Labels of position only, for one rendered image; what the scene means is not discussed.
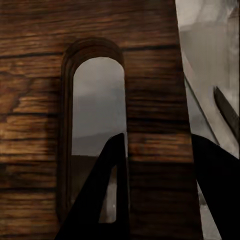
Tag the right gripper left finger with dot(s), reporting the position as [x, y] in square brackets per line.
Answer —
[82, 222]

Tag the drop in sink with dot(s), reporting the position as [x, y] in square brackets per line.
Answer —
[211, 57]

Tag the cutting board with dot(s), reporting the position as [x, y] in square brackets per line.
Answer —
[42, 43]

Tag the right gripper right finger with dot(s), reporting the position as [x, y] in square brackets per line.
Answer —
[218, 175]

